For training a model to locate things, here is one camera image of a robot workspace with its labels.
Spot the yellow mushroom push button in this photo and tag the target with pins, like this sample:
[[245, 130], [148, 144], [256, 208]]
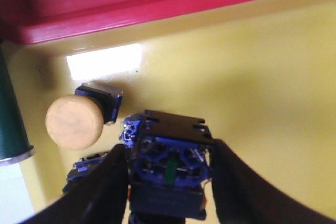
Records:
[[168, 165], [76, 121], [82, 168]]

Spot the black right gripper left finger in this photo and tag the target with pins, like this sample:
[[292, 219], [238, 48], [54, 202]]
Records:
[[100, 197]]

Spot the yellow plate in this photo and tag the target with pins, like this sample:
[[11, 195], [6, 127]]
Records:
[[261, 74]]

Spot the green conveyor belt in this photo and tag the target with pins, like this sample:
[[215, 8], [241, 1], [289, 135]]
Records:
[[14, 140]]

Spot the aluminium conveyor rail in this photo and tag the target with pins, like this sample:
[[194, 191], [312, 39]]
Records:
[[18, 158]]

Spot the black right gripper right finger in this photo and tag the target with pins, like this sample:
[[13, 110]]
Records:
[[242, 196]]

